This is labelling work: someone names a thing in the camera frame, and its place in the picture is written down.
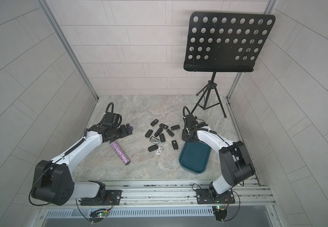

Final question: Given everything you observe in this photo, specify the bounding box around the silver BMW key fob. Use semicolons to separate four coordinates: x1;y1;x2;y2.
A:
149;136;161;144

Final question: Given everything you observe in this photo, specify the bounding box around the right circuit board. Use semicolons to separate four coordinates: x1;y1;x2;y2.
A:
212;205;229;222

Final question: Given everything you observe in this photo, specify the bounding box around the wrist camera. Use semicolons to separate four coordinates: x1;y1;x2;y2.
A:
183;113;198;127
103;112;122;127

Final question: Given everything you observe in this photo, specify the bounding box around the black music stand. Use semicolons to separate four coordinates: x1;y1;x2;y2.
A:
183;12;276;110

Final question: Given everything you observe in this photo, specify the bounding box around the black key fob bottom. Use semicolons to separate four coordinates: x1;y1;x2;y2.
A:
148;144;159;152

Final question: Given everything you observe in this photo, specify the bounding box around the teal storage tray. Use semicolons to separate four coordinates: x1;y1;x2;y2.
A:
179;141;211;175

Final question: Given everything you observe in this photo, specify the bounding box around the left circuit board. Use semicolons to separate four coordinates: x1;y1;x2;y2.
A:
89;209;111;224

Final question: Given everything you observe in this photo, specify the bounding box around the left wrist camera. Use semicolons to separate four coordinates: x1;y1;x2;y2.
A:
103;112;122;127

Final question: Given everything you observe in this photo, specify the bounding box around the white key fob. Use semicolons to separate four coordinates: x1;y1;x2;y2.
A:
155;147;164;155

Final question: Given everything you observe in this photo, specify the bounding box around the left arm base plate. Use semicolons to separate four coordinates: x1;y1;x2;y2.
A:
79;190;122;206

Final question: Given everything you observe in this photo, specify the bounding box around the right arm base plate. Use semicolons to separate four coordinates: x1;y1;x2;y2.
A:
195;188;235;204

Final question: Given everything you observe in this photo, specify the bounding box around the black VW key top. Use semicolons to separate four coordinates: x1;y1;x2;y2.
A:
150;119;159;127

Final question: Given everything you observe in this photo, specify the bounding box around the circuit board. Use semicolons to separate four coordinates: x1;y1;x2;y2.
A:
89;209;111;224
212;205;229;222

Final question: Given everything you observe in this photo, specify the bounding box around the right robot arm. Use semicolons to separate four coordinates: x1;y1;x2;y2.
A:
182;122;255;196

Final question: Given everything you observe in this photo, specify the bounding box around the black chrome key fob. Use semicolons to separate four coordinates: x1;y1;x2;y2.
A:
166;129;174;137

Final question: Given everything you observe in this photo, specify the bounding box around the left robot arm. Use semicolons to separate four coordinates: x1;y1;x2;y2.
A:
29;124;133;206

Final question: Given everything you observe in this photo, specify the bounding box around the purple glitter tube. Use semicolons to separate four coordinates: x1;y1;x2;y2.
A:
110;141;130;166

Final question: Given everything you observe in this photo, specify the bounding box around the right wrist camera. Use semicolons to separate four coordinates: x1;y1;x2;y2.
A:
183;113;198;127

